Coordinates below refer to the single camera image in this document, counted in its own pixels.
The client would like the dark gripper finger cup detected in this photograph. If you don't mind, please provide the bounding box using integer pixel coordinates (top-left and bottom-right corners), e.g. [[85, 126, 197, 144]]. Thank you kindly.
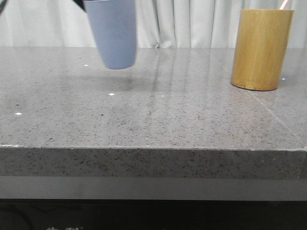
[[73, 0, 86, 12]]

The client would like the blue plastic cup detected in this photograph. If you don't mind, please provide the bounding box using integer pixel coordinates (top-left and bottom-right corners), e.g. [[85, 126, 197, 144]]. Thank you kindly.
[[84, 0, 137, 69]]

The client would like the bamboo cylindrical cup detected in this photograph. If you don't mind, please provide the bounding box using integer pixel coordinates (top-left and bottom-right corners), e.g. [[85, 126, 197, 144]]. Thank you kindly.
[[231, 9, 294, 91]]

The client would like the grey-white curtain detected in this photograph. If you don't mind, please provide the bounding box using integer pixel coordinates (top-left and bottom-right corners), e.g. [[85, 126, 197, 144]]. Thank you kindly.
[[0, 0, 307, 49]]

